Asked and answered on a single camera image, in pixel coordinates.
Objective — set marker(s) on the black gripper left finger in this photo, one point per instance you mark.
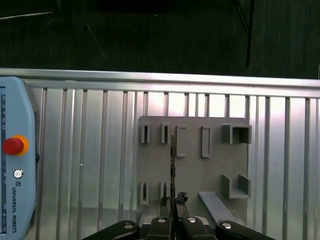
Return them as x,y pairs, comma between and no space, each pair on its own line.
160,230

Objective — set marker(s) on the black metal stand leg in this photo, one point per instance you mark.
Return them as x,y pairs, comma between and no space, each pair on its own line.
248,50

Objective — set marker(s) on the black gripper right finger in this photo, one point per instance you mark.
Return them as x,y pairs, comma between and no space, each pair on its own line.
192,230

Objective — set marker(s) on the blue RAM memory stick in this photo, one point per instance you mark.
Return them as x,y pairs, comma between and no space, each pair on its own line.
173,170

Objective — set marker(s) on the pale blue teach pendant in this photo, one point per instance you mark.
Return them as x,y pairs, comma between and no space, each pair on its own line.
22,120

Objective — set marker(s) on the grey parts rack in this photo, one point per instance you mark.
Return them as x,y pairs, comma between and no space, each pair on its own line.
200,170

